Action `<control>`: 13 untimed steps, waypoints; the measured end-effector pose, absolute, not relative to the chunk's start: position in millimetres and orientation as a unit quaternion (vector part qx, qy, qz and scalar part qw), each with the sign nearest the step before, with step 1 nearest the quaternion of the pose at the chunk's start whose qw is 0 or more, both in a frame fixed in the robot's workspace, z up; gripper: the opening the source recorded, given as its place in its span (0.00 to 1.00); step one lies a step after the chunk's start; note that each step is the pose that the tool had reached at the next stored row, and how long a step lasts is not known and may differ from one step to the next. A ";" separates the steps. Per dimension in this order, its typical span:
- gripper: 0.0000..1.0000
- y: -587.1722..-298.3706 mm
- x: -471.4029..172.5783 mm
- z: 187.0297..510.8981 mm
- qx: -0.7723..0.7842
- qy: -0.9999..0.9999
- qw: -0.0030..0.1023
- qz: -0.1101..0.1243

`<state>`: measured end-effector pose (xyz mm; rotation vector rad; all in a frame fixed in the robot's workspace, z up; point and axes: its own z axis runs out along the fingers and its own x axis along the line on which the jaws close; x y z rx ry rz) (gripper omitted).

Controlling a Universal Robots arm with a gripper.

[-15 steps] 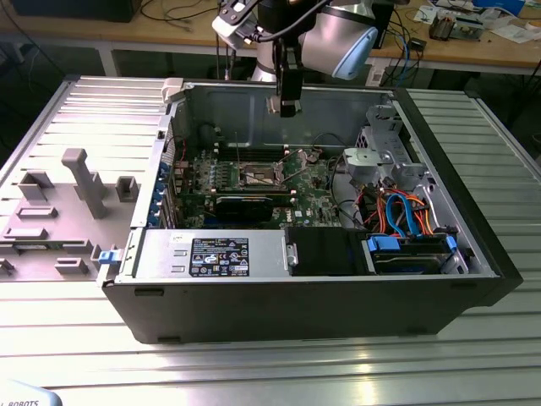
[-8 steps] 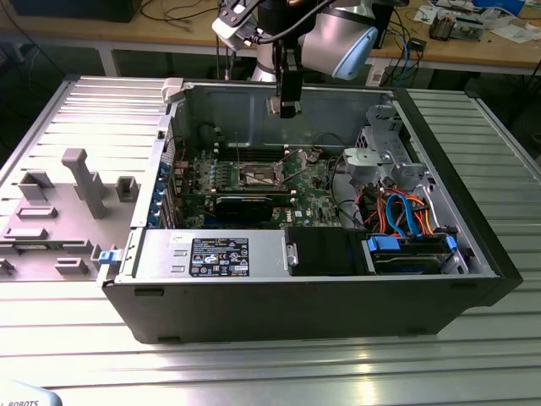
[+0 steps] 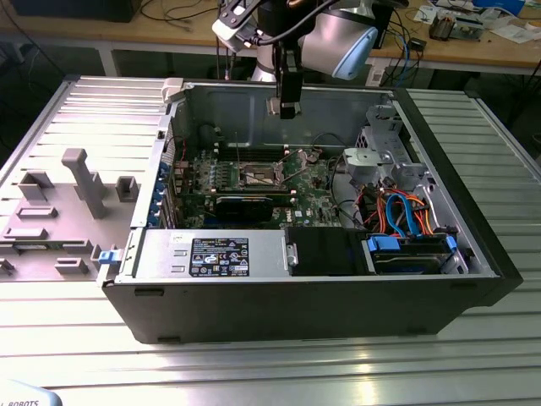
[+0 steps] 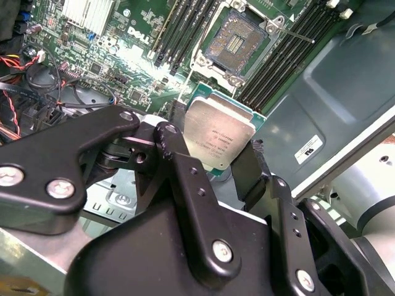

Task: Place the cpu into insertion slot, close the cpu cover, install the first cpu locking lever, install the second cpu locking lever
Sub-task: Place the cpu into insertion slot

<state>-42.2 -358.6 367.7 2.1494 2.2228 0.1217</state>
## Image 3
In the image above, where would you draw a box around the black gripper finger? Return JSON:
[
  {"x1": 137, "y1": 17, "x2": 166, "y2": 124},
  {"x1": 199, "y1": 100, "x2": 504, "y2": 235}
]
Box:
[{"x1": 274, "y1": 41, "x2": 303, "y2": 120}]

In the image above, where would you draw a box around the silver CPU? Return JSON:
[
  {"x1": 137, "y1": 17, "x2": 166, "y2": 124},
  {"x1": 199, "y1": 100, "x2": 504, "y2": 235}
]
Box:
[{"x1": 265, "y1": 96, "x2": 303, "y2": 118}]

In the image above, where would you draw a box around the CPU socket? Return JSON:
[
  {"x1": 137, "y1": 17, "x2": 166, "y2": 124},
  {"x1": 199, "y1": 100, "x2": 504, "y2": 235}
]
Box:
[{"x1": 238, "y1": 160, "x2": 292, "y2": 189}]

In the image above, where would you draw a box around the metal drive cage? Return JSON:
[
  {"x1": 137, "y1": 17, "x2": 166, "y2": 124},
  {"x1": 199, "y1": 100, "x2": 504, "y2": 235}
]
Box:
[{"x1": 342, "y1": 103, "x2": 428, "y2": 189}]

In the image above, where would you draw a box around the black desktop box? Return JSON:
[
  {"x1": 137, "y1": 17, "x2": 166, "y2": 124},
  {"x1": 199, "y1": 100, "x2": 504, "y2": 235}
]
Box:
[{"x1": 377, "y1": 0, "x2": 395, "y2": 50}]

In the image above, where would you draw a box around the green RAM stick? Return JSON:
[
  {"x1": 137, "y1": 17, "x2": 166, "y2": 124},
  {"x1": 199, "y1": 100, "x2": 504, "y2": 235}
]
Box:
[{"x1": 216, "y1": 189, "x2": 293, "y2": 200}]

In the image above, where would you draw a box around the green motherboard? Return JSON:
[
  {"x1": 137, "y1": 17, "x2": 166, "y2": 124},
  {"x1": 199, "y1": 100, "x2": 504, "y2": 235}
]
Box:
[{"x1": 171, "y1": 145, "x2": 354, "y2": 232}]

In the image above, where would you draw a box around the black graphics card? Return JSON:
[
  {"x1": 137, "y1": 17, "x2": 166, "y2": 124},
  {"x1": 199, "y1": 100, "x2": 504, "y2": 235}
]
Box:
[{"x1": 215, "y1": 195, "x2": 274, "y2": 223}]

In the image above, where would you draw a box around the wooden desk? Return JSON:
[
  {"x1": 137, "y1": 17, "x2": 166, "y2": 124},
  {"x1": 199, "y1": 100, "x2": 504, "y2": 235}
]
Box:
[{"x1": 0, "y1": 0, "x2": 541, "y2": 77}]

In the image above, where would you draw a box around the copper heat sink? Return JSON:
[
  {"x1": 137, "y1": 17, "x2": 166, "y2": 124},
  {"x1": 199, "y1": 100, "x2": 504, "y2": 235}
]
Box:
[{"x1": 429, "y1": 10, "x2": 456, "y2": 41}]

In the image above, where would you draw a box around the grey metal device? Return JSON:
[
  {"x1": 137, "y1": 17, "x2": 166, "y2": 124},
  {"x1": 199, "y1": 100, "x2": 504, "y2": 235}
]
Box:
[{"x1": 454, "y1": 16, "x2": 485, "y2": 43}]

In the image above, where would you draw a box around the large black box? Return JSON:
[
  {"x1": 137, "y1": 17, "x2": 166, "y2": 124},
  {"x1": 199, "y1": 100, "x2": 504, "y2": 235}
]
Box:
[{"x1": 12, "y1": 0, "x2": 136, "y2": 23}]

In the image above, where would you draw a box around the hard disk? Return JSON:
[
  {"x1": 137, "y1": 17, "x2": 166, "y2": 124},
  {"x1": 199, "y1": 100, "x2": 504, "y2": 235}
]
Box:
[{"x1": 372, "y1": 249, "x2": 451, "y2": 275}]

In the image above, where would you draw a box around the grey power supply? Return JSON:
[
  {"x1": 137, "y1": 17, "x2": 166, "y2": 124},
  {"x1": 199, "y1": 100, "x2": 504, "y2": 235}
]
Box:
[{"x1": 141, "y1": 230, "x2": 288, "y2": 280}]

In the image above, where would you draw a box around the black open PC case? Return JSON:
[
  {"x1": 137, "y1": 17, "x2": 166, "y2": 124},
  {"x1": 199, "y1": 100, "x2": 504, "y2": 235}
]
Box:
[{"x1": 100, "y1": 74, "x2": 525, "y2": 346}]

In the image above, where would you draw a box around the white paper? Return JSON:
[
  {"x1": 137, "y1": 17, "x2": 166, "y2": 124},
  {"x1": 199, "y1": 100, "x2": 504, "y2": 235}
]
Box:
[{"x1": 489, "y1": 25, "x2": 538, "y2": 43}]

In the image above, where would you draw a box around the grey parts rack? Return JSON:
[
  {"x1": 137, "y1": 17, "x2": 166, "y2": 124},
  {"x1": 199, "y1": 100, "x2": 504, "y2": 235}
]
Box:
[{"x1": 0, "y1": 147, "x2": 140, "y2": 283}]

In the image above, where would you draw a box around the pale blue teach pendant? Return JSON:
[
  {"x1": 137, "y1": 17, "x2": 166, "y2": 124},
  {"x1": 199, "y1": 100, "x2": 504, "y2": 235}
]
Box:
[{"x1": 0, "y1": 378, "x2": 64, "y2": 406}]

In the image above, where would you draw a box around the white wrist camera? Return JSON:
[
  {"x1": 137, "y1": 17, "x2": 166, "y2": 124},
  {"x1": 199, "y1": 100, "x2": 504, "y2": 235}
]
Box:
[{"x1": 210, "y1": 0, "x2": 260, "y2": 52}]

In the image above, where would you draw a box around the blue cable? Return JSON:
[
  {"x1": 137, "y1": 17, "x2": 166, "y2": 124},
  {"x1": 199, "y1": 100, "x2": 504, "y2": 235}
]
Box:
[{"x1": 399, "y1": 36, "x2": 418, "y2": 81}]

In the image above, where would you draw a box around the orange wire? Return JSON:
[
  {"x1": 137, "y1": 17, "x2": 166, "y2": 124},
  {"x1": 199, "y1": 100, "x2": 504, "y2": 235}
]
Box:
[
  {"x1": 361, "y1": 189, "x2": 388, "y2": 232},
  {"x1": 413, "y1": 198, "x2": 439, "y2": 236}
]

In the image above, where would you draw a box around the blue wire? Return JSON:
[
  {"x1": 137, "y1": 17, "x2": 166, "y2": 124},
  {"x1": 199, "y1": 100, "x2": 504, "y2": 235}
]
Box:
[{"x1": 385, "y1": 190, "x2": 424, "y2": 239}]

